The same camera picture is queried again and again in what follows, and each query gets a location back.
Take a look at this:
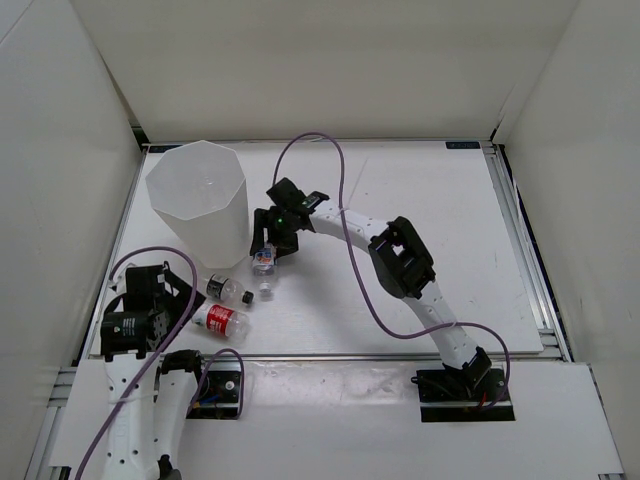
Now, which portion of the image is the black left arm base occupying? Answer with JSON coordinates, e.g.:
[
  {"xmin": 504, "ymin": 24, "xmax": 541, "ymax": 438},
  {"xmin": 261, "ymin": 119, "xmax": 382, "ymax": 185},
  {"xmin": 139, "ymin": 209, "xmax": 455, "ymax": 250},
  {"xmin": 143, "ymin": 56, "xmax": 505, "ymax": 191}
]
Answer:
[{"xmin": 187, "ymin": 361, "xmax": 245, "ymax": 420}]

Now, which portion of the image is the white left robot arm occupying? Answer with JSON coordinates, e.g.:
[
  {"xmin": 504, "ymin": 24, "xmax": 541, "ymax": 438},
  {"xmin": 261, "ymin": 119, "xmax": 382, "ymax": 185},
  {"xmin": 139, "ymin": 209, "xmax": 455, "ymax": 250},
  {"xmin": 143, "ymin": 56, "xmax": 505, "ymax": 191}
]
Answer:
[{"xmin": 100, "ymin": 264, "xmax": 210, "ymax": 479}]

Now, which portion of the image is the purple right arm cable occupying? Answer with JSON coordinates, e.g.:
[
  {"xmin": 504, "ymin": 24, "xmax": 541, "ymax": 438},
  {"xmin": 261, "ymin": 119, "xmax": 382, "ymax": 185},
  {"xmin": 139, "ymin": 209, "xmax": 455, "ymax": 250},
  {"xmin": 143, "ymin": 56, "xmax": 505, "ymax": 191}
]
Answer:
[{"xmin": 273, "ymin": 131, "xmax": 512, "ymax": 410}]

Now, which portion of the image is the white octagonal plastic bin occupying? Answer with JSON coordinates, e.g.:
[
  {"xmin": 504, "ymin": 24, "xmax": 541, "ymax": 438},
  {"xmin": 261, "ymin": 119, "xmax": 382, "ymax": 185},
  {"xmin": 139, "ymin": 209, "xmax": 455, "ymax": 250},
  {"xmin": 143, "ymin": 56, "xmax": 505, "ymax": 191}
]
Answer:
[{"xmin": 146, "ymin": 140, "xmax": 250, "ymax": 269}]

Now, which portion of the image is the small bottle black label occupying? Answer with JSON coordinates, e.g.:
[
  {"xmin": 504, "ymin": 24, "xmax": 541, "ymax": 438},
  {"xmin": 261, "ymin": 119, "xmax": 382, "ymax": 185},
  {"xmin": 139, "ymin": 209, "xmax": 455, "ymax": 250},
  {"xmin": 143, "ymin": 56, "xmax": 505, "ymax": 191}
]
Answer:
[{"xmin": 205, "ymin": 274, "xmax": 254, "ymax": 305}]

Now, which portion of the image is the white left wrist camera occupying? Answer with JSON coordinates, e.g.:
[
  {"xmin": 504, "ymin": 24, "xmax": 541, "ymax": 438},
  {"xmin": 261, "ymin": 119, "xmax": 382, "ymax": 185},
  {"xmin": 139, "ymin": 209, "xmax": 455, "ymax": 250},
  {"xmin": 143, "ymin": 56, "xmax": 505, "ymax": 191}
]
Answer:
[{"xmin": 108, "ymin": 262, "xmax": 136, "ymax": 295}]

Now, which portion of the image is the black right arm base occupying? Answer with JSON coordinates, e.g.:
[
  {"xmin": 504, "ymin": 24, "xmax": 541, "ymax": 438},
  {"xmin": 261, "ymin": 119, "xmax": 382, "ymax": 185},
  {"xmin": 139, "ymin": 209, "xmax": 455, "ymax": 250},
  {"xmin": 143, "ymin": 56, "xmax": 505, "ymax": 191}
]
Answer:
[{"xmin": 411, "ymin": 368, "xmax": 516, "ymax": 423}]

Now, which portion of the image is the white zip tie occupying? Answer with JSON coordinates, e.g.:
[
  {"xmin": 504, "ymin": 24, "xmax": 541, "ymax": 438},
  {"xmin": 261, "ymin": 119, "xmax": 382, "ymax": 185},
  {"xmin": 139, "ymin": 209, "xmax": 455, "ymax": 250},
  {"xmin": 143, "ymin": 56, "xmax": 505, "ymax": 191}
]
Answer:
[{"xmin": 340, "ymin": 156, "xmax": 370, "ymax": 212}]

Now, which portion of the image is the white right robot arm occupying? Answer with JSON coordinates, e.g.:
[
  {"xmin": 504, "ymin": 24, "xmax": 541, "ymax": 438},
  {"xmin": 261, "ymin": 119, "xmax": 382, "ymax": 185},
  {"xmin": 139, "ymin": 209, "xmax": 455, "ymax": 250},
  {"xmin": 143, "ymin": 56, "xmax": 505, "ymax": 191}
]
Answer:
[{"xmin": 250, "ymin": 178, "xmax": 491, "ymax": 400}]

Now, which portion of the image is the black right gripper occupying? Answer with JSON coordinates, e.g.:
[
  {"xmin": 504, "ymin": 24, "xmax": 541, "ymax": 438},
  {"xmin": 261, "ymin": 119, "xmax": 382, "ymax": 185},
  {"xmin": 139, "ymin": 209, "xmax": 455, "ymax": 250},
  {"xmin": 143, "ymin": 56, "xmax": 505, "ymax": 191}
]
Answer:
[{"xmin": 252, "ymin": 209, "xmax": 301, "ymax": 259}]

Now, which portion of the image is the clear bottle red label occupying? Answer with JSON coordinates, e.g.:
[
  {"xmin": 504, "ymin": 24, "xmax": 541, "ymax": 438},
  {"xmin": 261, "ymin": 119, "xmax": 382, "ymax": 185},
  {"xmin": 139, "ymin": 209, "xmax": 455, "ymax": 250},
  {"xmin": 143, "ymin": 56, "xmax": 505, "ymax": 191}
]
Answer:
[{"xmin": 191, "ymin": 301, "xmax": 250, "ymax": 341}]

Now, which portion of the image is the clear bottle blue orange label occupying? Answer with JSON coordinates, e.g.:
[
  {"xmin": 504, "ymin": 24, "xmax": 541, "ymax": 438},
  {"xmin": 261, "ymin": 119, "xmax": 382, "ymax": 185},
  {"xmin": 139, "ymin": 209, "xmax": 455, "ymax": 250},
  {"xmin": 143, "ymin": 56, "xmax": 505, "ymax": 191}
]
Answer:
[{"xmin": 252, "ymin": 243, "xmax": 278, "ymax": 299}]

